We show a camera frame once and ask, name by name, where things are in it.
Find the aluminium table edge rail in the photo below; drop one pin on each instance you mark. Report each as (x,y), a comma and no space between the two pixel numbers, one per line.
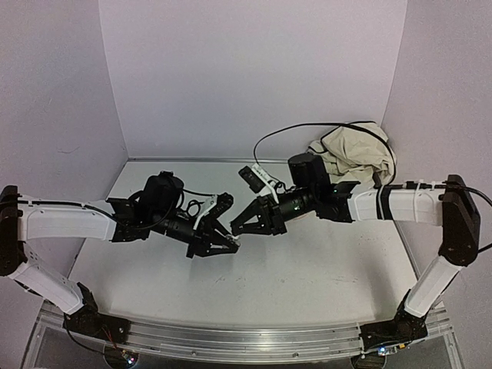
(207,159)

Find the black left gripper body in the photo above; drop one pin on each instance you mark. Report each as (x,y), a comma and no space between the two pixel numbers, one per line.
(164,222)

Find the small circuit board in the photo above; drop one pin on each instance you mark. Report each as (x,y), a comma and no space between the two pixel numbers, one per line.
(390,350)
(125,356)

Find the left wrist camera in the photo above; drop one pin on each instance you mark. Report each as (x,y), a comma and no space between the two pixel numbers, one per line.
(213,208)

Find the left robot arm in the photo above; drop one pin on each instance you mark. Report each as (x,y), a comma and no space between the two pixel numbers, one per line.
(24,219)

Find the small circuit board right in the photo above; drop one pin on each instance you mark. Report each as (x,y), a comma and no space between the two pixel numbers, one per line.
(390,350)

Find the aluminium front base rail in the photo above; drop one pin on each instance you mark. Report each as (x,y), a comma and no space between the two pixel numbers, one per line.
(249,344)

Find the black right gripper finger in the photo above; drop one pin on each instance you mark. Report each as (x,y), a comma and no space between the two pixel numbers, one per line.
(258,210)
(258,227)

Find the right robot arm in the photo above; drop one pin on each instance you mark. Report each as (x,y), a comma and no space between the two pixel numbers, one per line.
(448,205)

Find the small circuit board left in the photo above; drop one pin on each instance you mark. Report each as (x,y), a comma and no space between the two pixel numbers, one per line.
(125,356)

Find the beige jacket cloth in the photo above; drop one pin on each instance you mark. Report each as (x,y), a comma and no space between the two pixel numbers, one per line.
(352,155)

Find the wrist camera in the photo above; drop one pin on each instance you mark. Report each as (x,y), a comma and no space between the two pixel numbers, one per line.
(260,182)
(213,208)

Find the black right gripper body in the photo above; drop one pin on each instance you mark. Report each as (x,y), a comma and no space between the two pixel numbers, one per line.
(272,215)

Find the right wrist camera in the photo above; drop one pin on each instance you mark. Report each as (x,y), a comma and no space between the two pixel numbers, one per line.
(260,182)

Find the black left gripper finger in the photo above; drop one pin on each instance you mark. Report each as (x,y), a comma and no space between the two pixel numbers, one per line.
(219,230)
(214,250)

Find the mannequin hand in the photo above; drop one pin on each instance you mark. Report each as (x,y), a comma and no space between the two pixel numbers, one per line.
(303,216)

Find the clear nail polish bottle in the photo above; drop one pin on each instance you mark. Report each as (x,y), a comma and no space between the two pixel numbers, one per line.
(233,239)

